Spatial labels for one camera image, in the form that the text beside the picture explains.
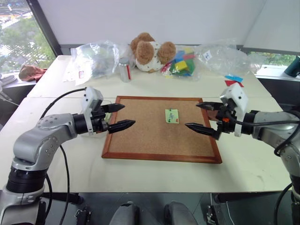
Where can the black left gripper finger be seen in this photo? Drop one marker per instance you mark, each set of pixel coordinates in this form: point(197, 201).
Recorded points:
point(122, 125)
point(116, 107)

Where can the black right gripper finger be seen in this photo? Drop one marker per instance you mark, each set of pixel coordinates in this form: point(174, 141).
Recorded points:
point(201, 128)
point(208, 106)

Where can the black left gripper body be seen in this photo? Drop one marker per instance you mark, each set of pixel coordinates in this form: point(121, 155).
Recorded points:
point(98, 122)

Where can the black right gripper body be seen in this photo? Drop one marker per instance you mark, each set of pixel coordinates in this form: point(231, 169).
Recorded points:
point(225, 114)

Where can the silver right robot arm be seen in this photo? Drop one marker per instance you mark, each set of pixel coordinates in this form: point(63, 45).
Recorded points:
point(267, 131)

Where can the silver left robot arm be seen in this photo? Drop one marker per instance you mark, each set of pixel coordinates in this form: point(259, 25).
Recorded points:
point(47, 131)

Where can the wood-framed cork board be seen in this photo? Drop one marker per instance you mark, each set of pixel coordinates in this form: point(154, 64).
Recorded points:
point(145, 131)

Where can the small green card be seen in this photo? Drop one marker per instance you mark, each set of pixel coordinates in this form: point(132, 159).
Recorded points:
point(172, 116)

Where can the red paper piece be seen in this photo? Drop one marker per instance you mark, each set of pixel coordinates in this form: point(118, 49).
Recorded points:
point(230, 83)

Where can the silver can with red stripe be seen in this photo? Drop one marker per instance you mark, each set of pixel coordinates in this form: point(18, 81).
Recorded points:
point(124, 72)

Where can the clear bag with red label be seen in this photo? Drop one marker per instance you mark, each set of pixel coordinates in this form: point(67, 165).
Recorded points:
point(80, 75)

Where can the bag of coloured blocks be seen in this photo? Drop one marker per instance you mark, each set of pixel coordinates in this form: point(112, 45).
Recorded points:
point(182, 65)

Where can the clear bag with white label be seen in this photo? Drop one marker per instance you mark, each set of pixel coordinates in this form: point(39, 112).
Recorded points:
point(225, 61)

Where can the large clear plastic bag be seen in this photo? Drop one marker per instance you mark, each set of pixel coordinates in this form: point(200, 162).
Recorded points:
point(100, 58)

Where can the brown and white plush toy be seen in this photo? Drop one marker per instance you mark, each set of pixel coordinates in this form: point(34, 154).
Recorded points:
point(147, 63)

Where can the black bar under table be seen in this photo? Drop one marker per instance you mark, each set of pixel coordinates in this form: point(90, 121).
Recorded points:
point(246, 197)
point(63, 198)

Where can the dark green mug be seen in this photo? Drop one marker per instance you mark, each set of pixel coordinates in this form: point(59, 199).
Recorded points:
point(293, 66)

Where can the brown cloth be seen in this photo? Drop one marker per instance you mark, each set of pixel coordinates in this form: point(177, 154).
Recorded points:
point(30, 72)

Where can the black table clamp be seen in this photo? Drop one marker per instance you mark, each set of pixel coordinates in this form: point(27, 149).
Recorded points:
point(213, 213)
point(82, 215)

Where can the grey rounded shape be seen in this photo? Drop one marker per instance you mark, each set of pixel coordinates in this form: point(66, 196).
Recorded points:
point(124, 213)
point(180, 213)

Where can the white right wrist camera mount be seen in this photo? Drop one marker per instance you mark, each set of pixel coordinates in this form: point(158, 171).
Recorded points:
point(241, 98)

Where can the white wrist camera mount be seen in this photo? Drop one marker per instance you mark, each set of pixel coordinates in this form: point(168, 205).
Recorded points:
point(241, 98)
point(90, 98)

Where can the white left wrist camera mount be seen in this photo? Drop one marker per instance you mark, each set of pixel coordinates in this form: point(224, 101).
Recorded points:
point(90, 98)

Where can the black window frame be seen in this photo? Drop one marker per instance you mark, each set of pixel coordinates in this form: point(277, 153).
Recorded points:
point(44, 25)

